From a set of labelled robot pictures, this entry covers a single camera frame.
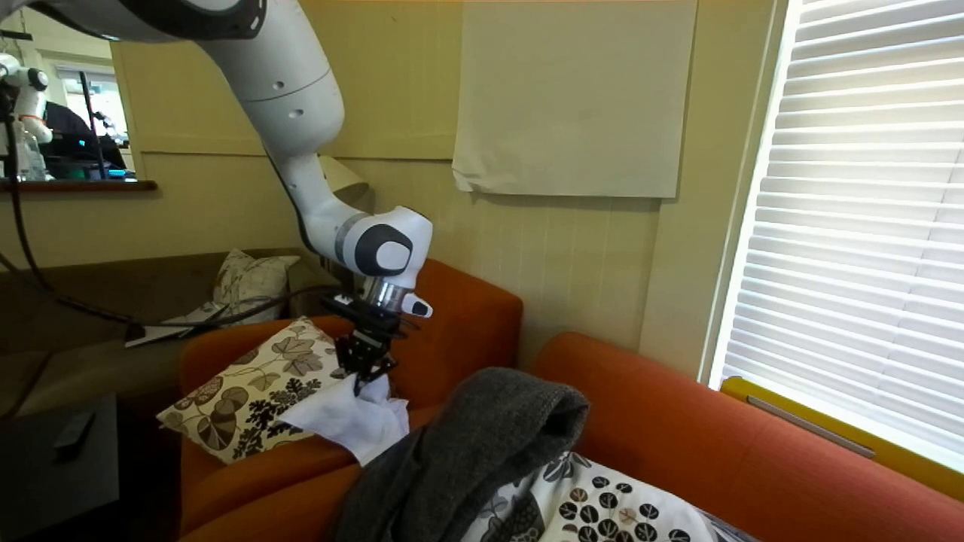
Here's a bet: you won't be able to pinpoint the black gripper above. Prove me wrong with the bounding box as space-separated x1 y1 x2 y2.
334 328 398 401

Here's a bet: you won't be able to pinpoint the white towel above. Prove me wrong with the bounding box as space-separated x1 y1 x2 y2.
276 369 416 471

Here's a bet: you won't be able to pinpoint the dark grey towel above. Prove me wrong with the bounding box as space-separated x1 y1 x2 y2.
332 364 594 542

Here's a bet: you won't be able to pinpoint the brown sofa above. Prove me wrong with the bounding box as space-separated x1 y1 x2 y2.
0 250 348 423

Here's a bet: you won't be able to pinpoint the orange armchair with grey towel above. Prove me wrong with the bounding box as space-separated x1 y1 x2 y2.
179 328 964 542

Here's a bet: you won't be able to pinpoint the orange armchair with leaf pillow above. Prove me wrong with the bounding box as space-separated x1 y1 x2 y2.
179 253 527 535

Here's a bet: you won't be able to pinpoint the leaf print pillow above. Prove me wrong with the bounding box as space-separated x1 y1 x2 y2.
153 316 356 467

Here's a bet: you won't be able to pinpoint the pale patterned pillow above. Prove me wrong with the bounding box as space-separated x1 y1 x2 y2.
212 247 301 331

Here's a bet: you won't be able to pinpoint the white lamp shade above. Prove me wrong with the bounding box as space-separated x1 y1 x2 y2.
319 153 380 218

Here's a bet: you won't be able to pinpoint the stack of papers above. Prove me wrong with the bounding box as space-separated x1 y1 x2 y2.
124 302 228 351

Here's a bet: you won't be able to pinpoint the black dotted white pillow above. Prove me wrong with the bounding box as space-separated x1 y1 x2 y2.
461 448 759 542

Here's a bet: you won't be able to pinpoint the black remote control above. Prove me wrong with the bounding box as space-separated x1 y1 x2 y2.
50 406 99 453

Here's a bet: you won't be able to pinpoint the dark side table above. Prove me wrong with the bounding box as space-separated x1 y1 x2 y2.
0 394 124 542

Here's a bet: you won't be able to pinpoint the brown wooden ledge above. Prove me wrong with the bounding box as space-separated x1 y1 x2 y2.
0 177 158 194

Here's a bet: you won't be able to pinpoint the yellow strip at window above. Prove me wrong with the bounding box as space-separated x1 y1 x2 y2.
720 374 964 503

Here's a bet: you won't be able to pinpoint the white humanoid robot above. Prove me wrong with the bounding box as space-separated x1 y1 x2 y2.
0 51 58 184

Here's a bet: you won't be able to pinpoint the white window blinds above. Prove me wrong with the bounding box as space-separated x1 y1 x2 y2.
720 0 964 477

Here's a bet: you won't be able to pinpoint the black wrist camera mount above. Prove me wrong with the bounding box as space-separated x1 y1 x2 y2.
315 287 408 339

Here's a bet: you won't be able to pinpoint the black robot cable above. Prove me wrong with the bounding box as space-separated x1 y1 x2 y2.
0 93 344 335

